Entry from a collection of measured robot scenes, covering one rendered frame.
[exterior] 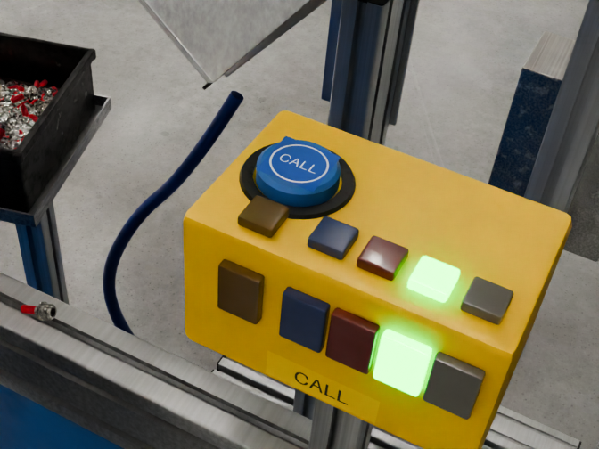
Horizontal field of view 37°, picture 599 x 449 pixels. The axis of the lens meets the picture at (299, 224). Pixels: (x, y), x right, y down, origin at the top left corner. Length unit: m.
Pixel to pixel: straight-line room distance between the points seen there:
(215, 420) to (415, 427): 0.19
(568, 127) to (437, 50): 1.71
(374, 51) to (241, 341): 0.54
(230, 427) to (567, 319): 1.39
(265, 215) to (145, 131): 1.82
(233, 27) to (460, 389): 0.44
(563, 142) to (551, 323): 1.00
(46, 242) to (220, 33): 0.30
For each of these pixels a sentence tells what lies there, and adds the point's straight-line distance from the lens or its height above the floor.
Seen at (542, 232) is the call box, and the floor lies 1.07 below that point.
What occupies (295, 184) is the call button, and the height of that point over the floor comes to 1.08.
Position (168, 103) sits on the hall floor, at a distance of 2.30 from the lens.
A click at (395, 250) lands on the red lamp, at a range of 0.39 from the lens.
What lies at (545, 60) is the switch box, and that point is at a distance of 1.01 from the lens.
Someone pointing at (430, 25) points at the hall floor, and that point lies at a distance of 2.72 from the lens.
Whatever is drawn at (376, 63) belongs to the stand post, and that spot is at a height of 0.84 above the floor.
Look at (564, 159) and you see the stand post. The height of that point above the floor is 0.80.
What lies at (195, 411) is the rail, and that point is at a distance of 0.59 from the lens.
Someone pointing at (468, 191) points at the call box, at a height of 1.07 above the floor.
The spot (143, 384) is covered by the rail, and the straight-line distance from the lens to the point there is 0.61.
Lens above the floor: 1.35
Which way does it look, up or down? 43 degrees down
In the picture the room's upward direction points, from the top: 6 degrees clockwise
